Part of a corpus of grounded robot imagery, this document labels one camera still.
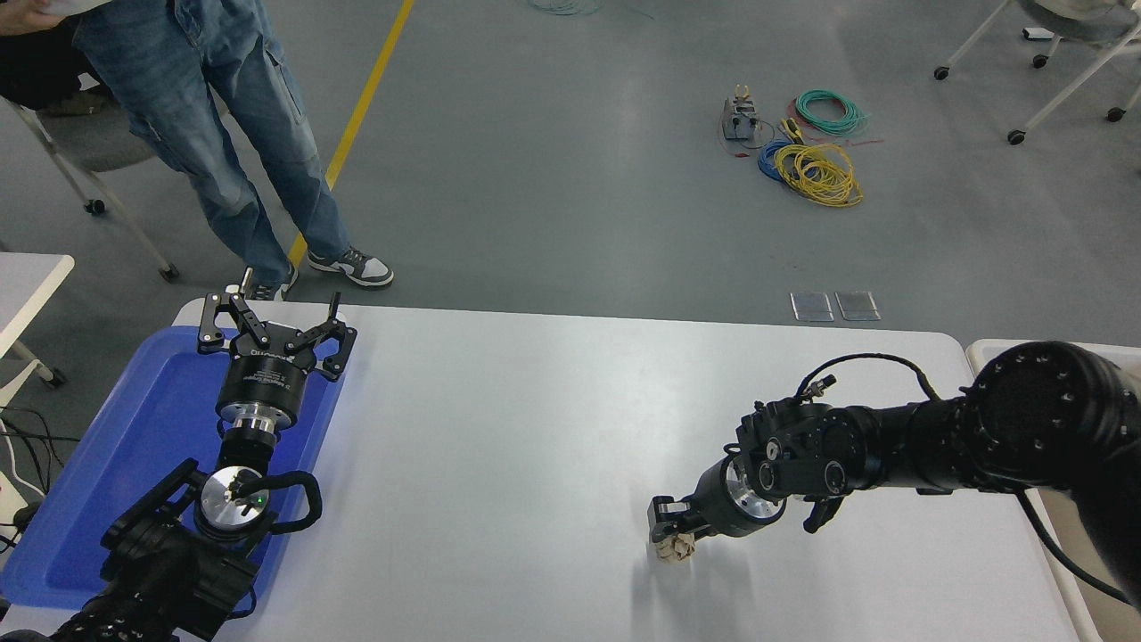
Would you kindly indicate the grey seat white-legged chair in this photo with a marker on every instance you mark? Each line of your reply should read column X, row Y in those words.
column 94, row 138

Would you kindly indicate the white power strip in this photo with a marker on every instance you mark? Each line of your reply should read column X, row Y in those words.
column 11, row 499

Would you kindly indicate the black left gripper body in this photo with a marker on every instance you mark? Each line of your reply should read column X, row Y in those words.
column 266, row 379

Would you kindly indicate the white side table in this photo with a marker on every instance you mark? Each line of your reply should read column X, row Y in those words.
column 27, row 276

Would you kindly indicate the small grey device box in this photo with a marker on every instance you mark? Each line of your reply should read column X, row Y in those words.
column 740, row 120

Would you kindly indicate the person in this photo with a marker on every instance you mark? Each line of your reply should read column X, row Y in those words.
column 250, row 134

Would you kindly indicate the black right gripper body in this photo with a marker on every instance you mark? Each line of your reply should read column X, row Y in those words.
column 716, row 508

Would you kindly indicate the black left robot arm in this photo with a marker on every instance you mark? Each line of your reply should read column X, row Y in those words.
column 160, row 571

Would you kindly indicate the tan paper ball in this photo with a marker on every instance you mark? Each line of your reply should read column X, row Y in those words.
column 676, row 550

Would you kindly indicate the black bag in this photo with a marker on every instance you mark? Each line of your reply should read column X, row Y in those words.
column 36, row 67

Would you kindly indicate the clear floor plate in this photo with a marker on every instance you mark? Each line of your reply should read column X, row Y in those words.
column 857, row 306
column 812, row 306

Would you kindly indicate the white-legged wheeled chair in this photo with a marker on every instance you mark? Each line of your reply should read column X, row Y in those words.
column 1079, row 22

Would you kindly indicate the blue plastic tray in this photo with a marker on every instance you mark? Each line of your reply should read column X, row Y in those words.
column 151, row 428

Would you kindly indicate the large pale bin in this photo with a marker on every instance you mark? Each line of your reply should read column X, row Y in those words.
column 1061, row 553

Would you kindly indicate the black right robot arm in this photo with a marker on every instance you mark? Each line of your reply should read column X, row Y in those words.
column 1034, row 419

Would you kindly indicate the person's hand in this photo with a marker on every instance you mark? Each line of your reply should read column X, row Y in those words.
column 27, row 18

